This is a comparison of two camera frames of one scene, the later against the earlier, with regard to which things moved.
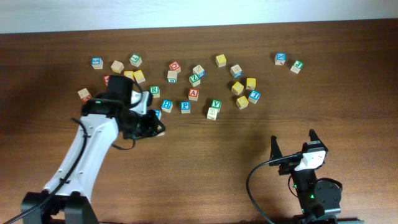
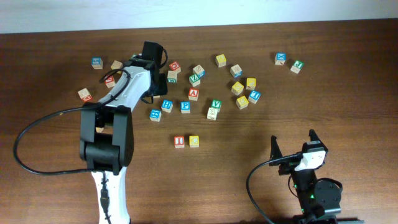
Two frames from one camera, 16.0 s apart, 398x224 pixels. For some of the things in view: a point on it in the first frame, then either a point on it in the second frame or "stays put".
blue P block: [185, 107] stays put
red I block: [161, 134] → [179, 142]
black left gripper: [149, 128] → [163, 88]
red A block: [193, 94] stays put
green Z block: [194, 79] stays put
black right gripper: [288, 167] stays put
